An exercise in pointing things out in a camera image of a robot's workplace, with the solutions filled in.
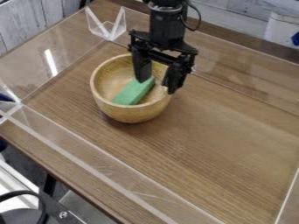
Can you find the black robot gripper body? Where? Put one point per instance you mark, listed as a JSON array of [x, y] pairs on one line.
[[162, 50]]

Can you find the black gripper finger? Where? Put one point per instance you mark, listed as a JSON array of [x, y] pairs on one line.
[[176, 74], [142, 65]]

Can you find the green rectangular block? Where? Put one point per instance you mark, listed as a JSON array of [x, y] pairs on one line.
[[134, 92]]

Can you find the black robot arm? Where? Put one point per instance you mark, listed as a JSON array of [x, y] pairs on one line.
[[172, 17]]

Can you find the brown wooden bowl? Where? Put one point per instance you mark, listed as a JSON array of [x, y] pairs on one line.
[[109, 79]]

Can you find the white cylindrical container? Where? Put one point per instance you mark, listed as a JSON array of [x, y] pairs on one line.
[[282, 29]]

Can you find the black table leg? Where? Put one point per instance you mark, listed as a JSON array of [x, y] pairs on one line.
[[50, 185]]

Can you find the clear acrylic enclosure wall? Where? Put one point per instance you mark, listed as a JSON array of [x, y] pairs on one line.
[[216, 161]]

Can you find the grey metal bracket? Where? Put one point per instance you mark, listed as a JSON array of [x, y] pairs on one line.
[[58, 213]]

